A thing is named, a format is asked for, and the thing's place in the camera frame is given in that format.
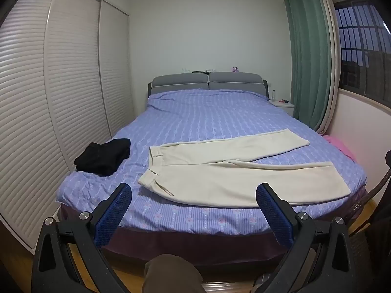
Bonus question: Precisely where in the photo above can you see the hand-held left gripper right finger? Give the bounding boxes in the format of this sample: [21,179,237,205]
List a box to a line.
[253,183,361,293]

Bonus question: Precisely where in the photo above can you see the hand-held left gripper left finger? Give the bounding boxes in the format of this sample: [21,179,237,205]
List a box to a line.
[31,183,144,293]

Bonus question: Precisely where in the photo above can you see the cream pants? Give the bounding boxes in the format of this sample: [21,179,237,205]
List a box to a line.
[137,129,352,207]

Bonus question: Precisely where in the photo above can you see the folded black clothes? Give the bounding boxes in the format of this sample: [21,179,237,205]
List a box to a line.
[74,138,131,177]

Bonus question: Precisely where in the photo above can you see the person's brown trousered leg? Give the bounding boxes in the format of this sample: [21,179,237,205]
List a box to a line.
[141,254,204,293]

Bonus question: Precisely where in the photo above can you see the pink cloth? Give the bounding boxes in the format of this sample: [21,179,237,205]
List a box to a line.
[323,134,357,160]

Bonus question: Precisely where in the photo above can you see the white nightstand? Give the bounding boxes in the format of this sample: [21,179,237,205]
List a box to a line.
[269,99,295,118]

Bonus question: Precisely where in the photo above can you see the bed with purple sheet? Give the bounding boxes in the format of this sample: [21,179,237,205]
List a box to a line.
[55,79,369,281]

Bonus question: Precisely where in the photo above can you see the white louvred wardrobe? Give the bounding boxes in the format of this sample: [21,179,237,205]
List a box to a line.
[0,0,135,251]

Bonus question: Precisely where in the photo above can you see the grey headboard cushion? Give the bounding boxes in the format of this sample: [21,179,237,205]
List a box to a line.
[151,73,210,96]
[209,72,264,92]

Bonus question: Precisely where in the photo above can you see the green curtain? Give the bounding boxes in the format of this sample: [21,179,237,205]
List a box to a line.
[283,0,337,135]

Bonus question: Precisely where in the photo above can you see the cream curtain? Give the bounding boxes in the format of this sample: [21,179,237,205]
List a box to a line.
[316,0,341,135]

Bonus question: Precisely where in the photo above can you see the barred window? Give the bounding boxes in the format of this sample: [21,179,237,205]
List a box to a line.
[333,0,391,110]

